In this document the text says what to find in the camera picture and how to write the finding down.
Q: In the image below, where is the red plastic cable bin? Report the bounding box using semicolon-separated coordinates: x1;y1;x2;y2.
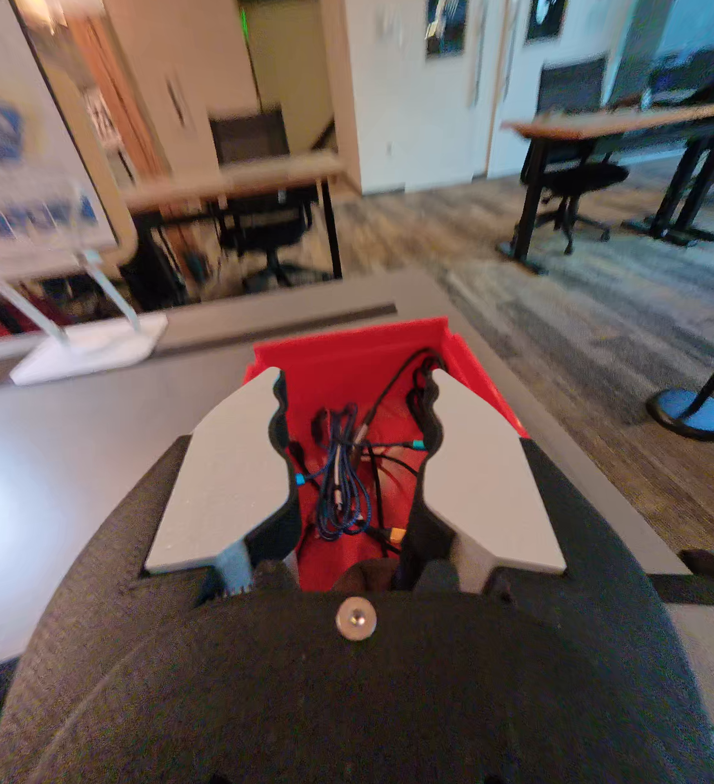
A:
243;316;528;592

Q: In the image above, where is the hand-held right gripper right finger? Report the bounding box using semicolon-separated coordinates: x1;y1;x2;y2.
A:
406;367;567;595

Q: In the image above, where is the grey adapter with black cable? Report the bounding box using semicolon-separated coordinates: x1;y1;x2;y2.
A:
354;348;437;445

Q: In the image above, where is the blue braided usb-c cable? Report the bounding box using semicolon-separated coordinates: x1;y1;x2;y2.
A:
294;403;426;543

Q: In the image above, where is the wooden table with black legs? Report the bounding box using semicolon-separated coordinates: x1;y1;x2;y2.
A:
121;153;345;307
500;101;714;276
623;73;714;246

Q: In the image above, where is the black round stanchion base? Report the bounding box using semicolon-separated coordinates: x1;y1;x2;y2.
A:
646;325;714;442

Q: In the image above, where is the display screen on white stand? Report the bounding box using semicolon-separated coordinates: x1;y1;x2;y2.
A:
0;0;169;388

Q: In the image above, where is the black office chair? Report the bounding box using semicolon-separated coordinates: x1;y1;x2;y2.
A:
519;58;630;255
210;110;321;292

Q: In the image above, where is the dark wall poster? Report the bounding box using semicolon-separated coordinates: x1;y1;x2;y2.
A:
425;0;469;59
525;0;569;45

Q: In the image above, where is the black cable with orange plugs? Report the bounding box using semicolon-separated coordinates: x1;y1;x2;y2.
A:
363;478;408;547

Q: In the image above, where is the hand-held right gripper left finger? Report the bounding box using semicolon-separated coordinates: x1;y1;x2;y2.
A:
144;366;303;596

